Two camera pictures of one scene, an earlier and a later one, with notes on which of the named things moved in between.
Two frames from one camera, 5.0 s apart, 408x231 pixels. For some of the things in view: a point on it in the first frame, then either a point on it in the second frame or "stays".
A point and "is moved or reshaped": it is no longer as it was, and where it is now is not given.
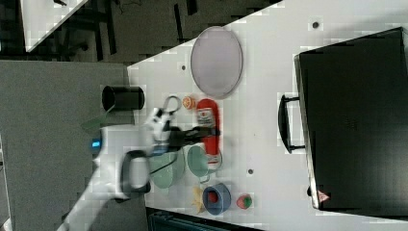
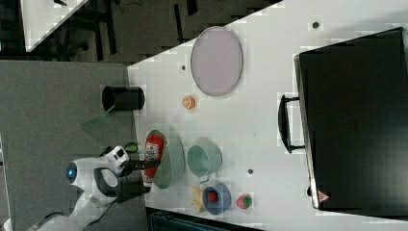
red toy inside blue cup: (213, 196) stays
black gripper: (179, 137) -> (131, 165)
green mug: (198, 163) stays
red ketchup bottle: (208, 115) is moved or reshaped
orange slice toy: (189, 102) stays
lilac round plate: (217, 61) stays
